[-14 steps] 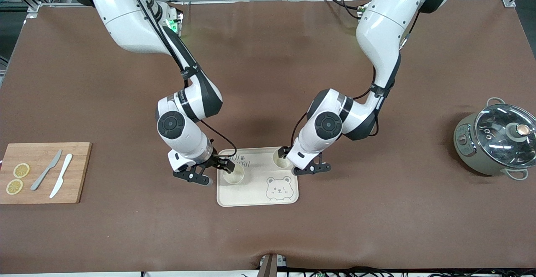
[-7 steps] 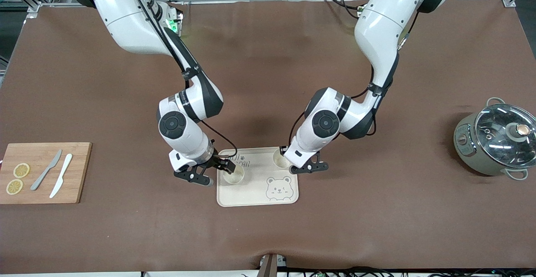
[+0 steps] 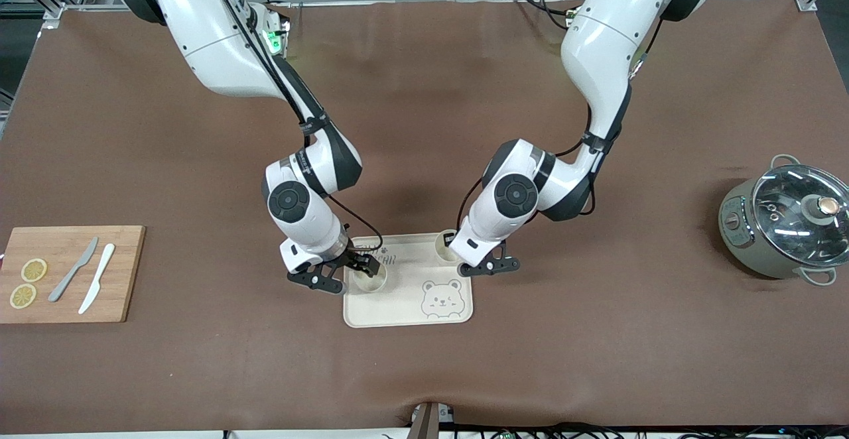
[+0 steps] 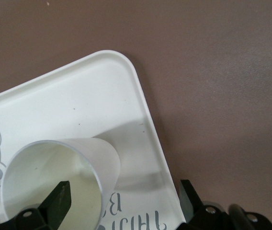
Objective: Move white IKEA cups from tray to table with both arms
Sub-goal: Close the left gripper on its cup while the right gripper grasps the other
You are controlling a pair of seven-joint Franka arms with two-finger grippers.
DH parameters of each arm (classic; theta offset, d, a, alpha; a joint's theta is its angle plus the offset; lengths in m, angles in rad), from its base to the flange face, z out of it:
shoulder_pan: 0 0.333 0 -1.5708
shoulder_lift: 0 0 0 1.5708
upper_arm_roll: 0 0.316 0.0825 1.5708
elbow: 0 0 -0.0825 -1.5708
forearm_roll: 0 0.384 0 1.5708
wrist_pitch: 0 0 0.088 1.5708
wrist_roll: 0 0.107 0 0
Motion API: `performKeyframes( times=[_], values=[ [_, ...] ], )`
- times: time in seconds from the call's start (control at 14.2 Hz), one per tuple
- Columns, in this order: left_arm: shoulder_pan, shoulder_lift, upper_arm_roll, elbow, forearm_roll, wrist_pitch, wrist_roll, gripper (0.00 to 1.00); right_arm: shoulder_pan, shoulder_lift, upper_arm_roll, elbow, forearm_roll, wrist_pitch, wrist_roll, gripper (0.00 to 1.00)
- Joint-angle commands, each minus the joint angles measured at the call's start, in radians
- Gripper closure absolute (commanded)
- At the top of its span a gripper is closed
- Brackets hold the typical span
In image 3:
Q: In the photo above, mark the brown table cover mat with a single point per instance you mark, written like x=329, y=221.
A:
x=424, y=127

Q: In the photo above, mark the sage green cooking pot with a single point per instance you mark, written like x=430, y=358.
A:
x=743, y=247

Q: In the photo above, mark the cream bear print tray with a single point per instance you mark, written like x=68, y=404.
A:
x=398, y=310

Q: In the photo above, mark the gray plastic knife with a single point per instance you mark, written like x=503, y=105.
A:
x=73, y=270

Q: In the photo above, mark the white plastic knife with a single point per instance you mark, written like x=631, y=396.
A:
x=99, y=273

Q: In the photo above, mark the white IKEA cup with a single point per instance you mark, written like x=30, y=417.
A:
x=371, y=283
x=441, y=253

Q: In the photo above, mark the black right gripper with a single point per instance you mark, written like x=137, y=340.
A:
x=359, y=262

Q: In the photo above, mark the lemon slice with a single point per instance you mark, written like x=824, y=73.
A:
x=34, y=270
x=23, y=296

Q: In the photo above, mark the wooden cutting board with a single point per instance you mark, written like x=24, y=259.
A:
x=66, y=306

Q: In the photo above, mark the camera mounting post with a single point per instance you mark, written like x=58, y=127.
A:
x=426, y=422

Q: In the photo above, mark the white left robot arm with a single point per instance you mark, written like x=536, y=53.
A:
x=597, y=34

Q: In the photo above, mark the small metal clamp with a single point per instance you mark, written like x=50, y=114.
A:
x=446, y=415

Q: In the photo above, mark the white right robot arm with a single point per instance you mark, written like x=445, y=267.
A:
x=219, y=41

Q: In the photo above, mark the glass pot lid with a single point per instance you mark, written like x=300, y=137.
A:
x=789, y=227

